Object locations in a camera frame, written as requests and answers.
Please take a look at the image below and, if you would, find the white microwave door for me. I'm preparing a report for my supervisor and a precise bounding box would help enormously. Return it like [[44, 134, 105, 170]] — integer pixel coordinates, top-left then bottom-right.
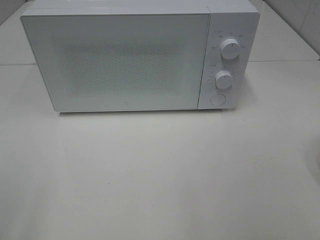
[[21, 14, 210, 112]]

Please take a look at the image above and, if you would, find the round white door button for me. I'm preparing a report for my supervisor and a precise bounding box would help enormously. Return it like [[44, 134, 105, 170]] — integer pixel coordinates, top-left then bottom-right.
[[210, 93, 226, 107]]

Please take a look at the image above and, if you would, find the lower white timer knob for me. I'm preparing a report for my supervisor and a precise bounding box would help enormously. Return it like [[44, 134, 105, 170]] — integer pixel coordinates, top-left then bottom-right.
[[214, 70, 233, 90]]

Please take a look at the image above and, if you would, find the upper white power knob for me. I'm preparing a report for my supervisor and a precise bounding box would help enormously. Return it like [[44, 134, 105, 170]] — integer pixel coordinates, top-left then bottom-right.
[[219, 37, 241, 60]]

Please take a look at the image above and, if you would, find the white microwave oven body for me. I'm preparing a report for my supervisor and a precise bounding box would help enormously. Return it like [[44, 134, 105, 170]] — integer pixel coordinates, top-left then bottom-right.
[[20, 0, 260, 110]]

